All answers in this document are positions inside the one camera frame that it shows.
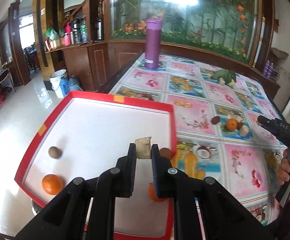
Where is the green vegetable toy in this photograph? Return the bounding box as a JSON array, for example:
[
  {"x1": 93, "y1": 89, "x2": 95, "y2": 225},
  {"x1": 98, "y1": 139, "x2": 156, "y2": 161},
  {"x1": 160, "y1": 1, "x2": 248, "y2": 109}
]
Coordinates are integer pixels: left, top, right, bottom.
[{"x1": 211, "y1": 69, "x2": 236, "y2": 89}]

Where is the wooden cabinet counter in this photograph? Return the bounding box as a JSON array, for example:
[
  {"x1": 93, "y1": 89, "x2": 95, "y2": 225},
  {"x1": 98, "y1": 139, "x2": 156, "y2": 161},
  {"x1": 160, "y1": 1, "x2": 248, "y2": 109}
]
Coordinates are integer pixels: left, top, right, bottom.
[{"x1": 46, "y1": 40, "x2": 145, "y2": 91}]

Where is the green bag on counter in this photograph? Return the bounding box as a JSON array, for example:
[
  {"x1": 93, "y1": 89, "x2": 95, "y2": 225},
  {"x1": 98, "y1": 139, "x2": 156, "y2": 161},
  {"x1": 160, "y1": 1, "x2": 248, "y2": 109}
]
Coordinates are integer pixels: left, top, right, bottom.
[{"x1": 45, "y1": 27, "x2": 59, "y2": 41}]

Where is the orange tangerine under gripper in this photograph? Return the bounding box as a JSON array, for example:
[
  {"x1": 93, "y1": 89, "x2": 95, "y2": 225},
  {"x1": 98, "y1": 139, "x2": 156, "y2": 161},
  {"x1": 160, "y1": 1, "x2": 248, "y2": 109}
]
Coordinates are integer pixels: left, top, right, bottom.
[{"x1": 147, "y1": 183, "x2": 166, "y2": 203}]

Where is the dark red jujube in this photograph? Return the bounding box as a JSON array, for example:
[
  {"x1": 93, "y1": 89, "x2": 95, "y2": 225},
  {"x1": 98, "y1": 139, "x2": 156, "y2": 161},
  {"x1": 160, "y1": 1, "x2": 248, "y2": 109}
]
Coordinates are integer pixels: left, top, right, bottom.
[{"x1": 211, "y1": 116, "x2": 220, "y2": 125}]

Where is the black thermos on counter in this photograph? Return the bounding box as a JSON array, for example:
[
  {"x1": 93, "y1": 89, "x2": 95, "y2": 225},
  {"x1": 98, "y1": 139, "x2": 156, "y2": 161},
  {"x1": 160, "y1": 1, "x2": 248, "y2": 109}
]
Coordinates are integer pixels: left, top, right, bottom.
[{"x1": 71, "y1": 17, "x2": 82, "y2": 43}]

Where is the brown round longan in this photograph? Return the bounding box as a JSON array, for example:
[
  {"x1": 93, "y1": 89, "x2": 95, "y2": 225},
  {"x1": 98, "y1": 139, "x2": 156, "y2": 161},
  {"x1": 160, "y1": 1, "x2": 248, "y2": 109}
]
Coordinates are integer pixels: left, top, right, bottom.
[{"x1": 48, "y1": 146, "x2": 63, "y2": 159}]

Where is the white plastic bucket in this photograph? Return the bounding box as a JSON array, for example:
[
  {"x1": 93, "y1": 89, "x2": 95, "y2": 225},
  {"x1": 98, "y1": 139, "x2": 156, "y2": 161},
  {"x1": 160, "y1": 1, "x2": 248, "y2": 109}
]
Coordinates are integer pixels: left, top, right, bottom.
[{"x1": 50, "y1": 69, "x2": 68, "y2": 99}]

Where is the colourful fruit tablecloth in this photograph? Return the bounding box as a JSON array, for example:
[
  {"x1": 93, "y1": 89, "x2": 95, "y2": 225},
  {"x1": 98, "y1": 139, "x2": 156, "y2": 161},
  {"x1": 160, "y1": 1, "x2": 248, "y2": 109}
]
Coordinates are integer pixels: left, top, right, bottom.
[{"x1": 110, "y1": 55, "x2": 285, "y2": 225}]

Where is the purple thermos bottle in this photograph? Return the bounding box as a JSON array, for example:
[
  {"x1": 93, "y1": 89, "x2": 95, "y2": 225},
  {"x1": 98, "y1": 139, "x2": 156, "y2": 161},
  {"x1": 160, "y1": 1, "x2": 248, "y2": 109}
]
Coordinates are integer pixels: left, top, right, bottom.
[{"x1": 144, "y1": 18, "x2": 162, "y2": 69}]

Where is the pink bottle on counter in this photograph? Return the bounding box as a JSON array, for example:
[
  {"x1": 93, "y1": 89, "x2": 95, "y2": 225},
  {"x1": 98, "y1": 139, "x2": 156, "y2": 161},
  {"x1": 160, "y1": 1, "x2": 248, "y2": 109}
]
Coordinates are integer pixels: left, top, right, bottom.
[{"x1": 64, "y1": 22, "x2": 71, "y2": 46}]

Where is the red white tray box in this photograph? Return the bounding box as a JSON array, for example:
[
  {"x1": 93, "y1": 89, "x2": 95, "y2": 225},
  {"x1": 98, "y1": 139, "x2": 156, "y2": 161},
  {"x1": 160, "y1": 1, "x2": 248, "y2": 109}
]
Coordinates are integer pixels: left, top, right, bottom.
[{"x1": 14, "y1": 91, "x2": 176, "y2": 239}]

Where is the brown round fruit by rim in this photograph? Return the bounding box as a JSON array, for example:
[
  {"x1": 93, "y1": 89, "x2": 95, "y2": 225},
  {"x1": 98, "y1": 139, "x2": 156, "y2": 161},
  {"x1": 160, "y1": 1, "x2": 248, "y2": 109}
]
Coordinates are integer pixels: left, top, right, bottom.
[{"x1": 160, "y1": 147, "x2": 174, "y2": 159}]

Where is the orange tangerine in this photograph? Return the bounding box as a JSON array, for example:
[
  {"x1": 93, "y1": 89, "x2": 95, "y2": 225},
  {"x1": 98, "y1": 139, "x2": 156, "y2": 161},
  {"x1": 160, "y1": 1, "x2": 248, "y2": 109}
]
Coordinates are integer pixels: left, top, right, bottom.
[
  {"x1": 225, "y1": 118, "x2": 238, "y2": 132},
  {"x1": 147, "y1": 183, "x2": 166, "y2": 203},
  {"x1": 41, "y1": 174, "x2": 64, "y2": 196}
]

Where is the grey blue thermos jug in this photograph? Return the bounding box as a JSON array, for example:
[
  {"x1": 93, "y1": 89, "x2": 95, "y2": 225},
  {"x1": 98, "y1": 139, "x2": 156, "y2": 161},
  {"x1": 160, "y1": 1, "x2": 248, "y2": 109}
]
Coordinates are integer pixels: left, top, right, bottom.
[{"x1": 67, "y1": 76, "x2": 82, "y2": 92}]

